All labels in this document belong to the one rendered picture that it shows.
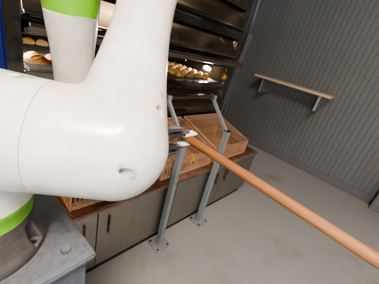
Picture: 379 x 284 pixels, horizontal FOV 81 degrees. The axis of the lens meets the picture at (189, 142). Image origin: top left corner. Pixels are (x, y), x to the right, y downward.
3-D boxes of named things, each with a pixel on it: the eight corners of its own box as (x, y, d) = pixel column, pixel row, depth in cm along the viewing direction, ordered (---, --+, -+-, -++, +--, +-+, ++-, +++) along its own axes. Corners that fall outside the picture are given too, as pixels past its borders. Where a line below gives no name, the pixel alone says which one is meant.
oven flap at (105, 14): (21, 15, 105) (14, -32, 101) (232, 59, 231) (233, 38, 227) (23, 12, 102) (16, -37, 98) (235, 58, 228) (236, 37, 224)
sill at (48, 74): (22, 75, 121) (21, 67, 119) (219, 85, 248) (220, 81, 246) (25, 78, 118) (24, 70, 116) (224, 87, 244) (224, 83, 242)
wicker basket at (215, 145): (176, 140, 226) (183, 115, 215) (211, 133, 266) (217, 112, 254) (212, 164, 198) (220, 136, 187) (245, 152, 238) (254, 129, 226)
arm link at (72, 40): (51, 13, 42) (108, 22, 49) (34, 1, 48) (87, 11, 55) (62, 162, 61) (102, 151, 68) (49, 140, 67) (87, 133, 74)
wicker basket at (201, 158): (125, 150, 185) (128, 119, 174) (175, 140, 225) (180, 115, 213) (160, 182, 157) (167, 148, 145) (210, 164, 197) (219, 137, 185)
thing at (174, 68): (143, 62, 247) (144, 57, 245) (175, 66, 280) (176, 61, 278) (179, 77, 211) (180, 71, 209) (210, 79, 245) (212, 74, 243)
